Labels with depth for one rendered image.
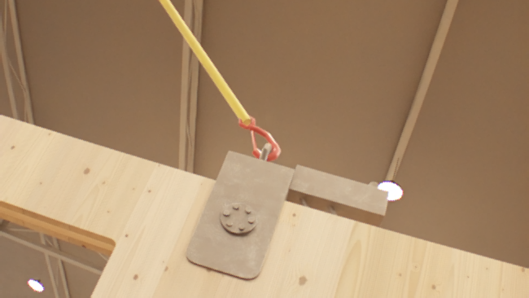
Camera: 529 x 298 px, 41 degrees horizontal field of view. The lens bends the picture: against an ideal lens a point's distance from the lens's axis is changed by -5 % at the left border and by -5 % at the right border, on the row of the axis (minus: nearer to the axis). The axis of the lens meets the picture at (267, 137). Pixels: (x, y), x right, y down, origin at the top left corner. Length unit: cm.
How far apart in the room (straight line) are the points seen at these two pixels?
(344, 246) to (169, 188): 48
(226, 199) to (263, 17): 987
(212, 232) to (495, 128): 1051
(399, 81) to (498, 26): 198
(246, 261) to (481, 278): 62
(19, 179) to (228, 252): 60
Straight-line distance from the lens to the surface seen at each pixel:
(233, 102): 221
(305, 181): 202
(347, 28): 1138
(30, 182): 199
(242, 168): 199
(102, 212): 191
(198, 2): 1192
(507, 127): 1215
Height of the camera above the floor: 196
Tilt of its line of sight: 42 degrees up
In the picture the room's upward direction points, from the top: 24 degrees clockwise
